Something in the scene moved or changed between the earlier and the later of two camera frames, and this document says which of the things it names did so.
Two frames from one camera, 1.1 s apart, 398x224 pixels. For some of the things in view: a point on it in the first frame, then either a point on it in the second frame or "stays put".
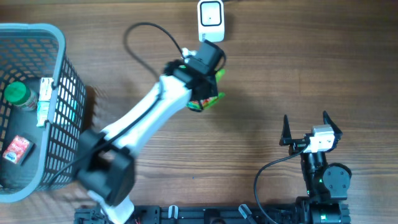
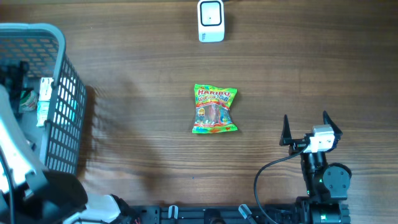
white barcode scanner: (211, 20) stays put
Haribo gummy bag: (201, 104) -> (212, 112)
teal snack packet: (42, 112) stays put
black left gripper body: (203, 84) -> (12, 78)
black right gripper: (296, 144) stays put
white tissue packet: (45, 88) stays put
